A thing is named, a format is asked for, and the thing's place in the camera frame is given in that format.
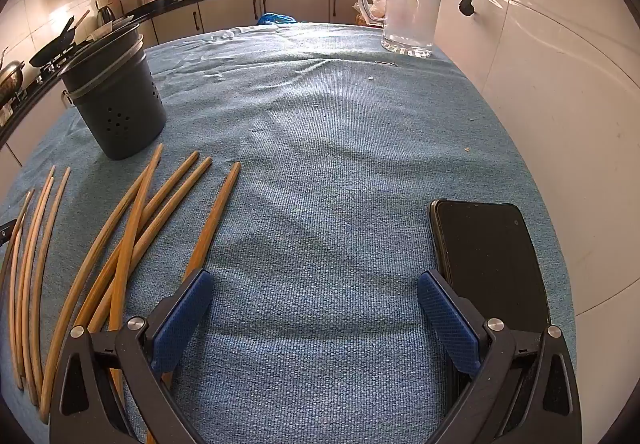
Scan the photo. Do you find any black smartphone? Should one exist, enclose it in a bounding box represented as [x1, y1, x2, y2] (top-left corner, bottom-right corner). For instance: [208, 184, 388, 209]
[428, 198, 552, 405]

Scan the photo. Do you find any blue towel table cover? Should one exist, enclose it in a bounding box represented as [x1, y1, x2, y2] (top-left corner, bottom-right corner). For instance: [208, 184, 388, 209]
[0, 22, 580, 444]

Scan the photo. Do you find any black utensil holder cup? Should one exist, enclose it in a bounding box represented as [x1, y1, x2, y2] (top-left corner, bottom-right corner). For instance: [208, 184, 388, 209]
[61, 23, 166, 160]

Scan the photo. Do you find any steel kettle pot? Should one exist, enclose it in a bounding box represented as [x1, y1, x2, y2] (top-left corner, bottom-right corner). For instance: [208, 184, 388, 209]
[0, 50, 24, 107]

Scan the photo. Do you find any black wok pan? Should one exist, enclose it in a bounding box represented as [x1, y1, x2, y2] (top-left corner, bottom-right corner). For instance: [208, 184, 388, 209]
[29, 10, 90, 68]

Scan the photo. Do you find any blue plastic bag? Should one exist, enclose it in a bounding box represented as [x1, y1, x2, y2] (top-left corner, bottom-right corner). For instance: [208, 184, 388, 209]
[257, 12, 297, 26]

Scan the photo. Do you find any clear glass mug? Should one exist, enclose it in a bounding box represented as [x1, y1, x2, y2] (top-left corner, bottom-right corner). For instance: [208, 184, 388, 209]
[358, 0, 442, 59]

